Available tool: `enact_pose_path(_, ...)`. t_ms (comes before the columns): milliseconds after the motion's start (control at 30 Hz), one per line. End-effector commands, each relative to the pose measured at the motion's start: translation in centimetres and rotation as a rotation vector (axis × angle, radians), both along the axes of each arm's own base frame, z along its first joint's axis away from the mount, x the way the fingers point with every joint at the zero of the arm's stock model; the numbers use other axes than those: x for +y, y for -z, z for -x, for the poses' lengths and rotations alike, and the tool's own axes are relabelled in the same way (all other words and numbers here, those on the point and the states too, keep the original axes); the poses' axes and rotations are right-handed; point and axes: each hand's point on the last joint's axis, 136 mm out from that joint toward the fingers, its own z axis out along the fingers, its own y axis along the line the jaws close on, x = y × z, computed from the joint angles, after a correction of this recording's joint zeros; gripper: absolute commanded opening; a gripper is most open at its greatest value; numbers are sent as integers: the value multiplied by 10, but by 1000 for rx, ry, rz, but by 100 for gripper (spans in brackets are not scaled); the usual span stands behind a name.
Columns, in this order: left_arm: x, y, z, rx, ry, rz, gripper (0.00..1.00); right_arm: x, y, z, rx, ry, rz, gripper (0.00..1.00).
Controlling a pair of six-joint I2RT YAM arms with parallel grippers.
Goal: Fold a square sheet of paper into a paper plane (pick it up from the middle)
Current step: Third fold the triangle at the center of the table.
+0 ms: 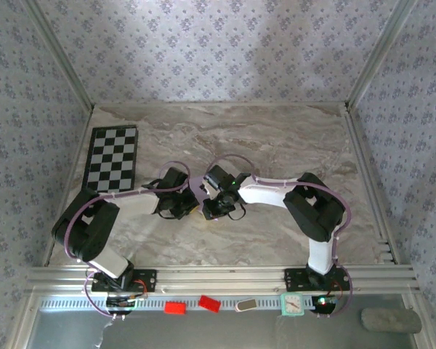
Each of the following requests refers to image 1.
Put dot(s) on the purple paper sheet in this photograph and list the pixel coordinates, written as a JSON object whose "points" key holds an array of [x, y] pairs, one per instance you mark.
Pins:
{"points": [[196, 187]]}

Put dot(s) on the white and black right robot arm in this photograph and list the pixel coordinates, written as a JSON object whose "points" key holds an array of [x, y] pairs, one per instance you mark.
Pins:
{"points": [[312, 207]]}

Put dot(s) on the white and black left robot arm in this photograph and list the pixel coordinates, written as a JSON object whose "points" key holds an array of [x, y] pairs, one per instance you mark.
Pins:
{"points": [[87, 229]]}

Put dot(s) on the black and grey checkerboard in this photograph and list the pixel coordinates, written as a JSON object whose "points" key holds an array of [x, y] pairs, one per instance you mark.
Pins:
{"points": [[112, 145]]}

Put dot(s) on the red toy brick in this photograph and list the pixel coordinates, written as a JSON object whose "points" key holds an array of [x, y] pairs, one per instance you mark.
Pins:
{"points": [[175, 308], [209, 304]]}

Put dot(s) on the silver oval object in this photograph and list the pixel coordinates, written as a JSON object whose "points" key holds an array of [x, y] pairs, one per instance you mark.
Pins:
{"points": [[245, 305]]}

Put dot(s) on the perforated metal strip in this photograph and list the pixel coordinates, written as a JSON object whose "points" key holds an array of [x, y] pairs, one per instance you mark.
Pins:
{"points": [[261, 302]]}

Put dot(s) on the mint green clock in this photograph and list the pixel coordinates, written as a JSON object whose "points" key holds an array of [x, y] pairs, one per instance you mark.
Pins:
{"points": [[291, 304]]}

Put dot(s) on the clear tape strip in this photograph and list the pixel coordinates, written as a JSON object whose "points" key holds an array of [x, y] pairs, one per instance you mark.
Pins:
{"points": [[103, 332]]}

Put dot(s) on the grey stone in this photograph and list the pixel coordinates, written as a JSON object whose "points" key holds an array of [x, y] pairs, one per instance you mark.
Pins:
{"points": [[390, 320]]}

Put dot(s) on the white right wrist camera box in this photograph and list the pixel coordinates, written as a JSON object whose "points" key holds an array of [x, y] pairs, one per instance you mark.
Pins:
{"points": [[208, 184]]}

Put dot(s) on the aluminium mounting rail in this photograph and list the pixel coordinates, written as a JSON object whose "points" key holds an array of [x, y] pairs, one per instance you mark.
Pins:
{"points": [[221, 280]]}

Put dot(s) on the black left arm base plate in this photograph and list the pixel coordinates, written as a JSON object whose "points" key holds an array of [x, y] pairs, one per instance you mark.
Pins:
{"points": [[145, 280]]}

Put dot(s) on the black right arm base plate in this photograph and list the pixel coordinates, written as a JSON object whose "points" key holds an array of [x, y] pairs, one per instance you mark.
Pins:
{"points": [[296, 279]]}

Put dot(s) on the aluminium side rail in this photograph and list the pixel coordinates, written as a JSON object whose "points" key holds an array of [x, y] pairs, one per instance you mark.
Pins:
{"points": [[359, 145], [79, 145]]}

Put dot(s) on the aluminium frame post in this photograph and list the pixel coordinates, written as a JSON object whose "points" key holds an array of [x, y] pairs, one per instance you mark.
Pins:
{"points": [[60, 54], [379, 54]]}

